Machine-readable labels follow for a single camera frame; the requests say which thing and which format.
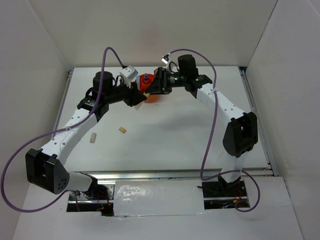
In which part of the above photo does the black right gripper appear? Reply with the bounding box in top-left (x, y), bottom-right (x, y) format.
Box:
top-left (144, 66), bottom-right (187, 95)

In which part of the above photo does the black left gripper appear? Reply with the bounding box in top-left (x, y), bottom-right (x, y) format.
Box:
top-left (105, 77), bottom-right (147, 107)

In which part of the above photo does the orange round organizer container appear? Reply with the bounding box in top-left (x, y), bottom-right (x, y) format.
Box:
top-left (138, 73), bottom-right (161, 104)

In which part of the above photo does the small blue-capped glue bottle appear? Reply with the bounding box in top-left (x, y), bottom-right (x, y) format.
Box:
top-left (144, 73), bottom-right (149, 84)

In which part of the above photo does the blue-capped clear tube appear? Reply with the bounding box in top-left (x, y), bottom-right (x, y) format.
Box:
top-left (136, 75), bottom-right (140, 89)

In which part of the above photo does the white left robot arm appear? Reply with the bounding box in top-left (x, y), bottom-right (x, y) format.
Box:
top-left (25, 66), bottom-right (147, 200)

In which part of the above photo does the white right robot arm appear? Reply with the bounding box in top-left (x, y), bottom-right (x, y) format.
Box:
top-left (145, 54), bottom-right (258, 196)

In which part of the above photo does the small tan eraser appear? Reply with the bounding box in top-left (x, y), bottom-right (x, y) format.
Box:
top-left (119, 127), bottom-right (127, 133)

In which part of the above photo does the beige eraser block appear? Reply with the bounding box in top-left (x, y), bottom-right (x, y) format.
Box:
top-left (89, 132), bottom-right (97, 143)

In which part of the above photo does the white foil-covered panel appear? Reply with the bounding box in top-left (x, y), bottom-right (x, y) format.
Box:
top-left (113, 179), bottom-right (205, 217)

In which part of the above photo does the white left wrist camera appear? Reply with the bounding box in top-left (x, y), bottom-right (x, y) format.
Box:
top-left (119, 66), bottom-right (138, 88)

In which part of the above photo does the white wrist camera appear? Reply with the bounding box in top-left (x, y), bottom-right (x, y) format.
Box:
top-left (119, 66), bottom-right (138, 88)
top-left (161, 53), bottom-right (171, 69)

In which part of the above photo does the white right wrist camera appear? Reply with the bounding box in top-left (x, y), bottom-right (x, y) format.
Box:
top-left (161, 53), bottom-right (171, 69)

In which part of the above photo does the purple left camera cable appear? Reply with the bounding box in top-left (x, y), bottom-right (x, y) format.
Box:
top-left (0, 46), bottom-right (126, 213)

